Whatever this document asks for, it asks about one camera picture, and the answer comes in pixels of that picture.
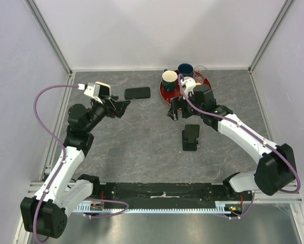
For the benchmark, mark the white slotted cable duct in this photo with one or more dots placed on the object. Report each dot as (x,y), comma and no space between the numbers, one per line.
(219,208)

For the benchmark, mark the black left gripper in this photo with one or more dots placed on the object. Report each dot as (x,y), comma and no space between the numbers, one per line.
(118,107)

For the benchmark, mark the aluminium frame rail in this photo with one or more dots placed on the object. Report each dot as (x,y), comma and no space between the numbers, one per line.
(162,202)

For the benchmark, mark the black folding phone stand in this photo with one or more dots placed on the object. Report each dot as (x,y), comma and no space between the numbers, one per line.
(190,137)

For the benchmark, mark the red round tray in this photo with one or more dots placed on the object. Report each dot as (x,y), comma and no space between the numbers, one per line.
(167,94)

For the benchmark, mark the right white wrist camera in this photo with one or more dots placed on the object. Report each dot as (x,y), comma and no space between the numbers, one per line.
(188,84)

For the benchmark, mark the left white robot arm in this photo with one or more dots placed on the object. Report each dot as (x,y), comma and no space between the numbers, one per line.
(47,212)

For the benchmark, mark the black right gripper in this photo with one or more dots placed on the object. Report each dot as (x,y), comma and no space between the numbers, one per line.
(177,103)

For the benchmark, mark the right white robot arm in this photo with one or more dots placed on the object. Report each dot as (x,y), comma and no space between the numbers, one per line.
(276,166)

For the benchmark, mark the green mug cream inside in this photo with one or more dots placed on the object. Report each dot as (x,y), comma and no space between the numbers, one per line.
(169,80)

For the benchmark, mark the clear glass cup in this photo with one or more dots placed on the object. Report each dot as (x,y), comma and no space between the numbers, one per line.
(200,73)

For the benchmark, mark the black phone lying flat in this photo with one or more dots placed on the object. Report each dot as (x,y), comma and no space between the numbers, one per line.
(137,93)

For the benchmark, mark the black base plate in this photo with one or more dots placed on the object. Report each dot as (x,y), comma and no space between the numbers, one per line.
(208,191)

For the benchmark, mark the dark blue mug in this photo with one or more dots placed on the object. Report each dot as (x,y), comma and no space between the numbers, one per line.
(186,70)

